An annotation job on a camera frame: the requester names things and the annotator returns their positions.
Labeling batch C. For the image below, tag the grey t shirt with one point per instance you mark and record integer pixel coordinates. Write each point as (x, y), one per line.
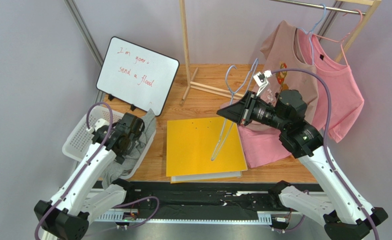
(134, 159)

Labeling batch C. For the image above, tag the pink wire hanger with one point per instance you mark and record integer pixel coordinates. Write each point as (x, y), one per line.
(341, 42)

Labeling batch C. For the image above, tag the white plastic laundry basket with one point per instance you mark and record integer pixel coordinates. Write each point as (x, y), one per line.
(79, 140)

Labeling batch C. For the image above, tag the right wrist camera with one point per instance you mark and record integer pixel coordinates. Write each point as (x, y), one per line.
(261, 78)

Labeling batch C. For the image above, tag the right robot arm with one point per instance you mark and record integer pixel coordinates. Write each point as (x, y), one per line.
(346, 214)

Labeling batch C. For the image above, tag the yellow ring binder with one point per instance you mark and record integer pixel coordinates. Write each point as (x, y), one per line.
(203, 149)

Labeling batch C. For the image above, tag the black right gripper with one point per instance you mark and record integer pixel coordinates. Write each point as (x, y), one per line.
(246, 109)

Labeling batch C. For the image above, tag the white dry-erase board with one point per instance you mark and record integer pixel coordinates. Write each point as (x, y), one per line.
(137, 75)

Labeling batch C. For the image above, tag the bright pink t shirt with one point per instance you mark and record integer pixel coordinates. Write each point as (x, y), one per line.
(261, 143)

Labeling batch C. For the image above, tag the light blue wire hanger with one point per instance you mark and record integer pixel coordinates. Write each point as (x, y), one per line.
(229, 112)

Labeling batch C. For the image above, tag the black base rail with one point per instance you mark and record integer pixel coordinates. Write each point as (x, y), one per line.
(251, 203)

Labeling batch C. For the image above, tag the dusty pink printed t shirt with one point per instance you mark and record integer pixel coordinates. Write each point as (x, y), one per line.
(282, 50)

